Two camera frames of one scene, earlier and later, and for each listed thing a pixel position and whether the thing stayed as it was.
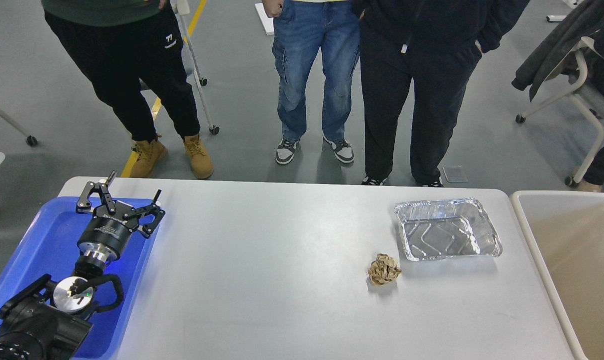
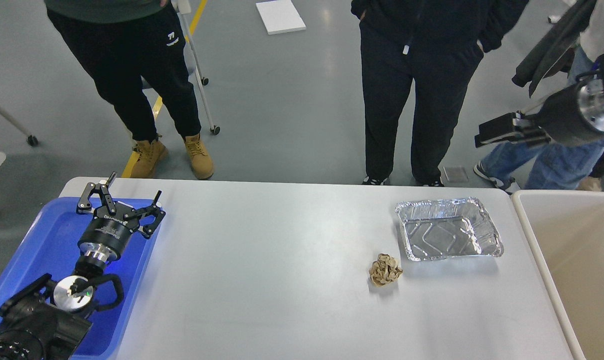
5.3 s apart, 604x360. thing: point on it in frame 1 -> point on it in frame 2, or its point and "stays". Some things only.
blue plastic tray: [46, 244] stays
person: [302, 30] -> [563, 164]
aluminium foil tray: [435, 228] stays
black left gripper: [104, 238] stays
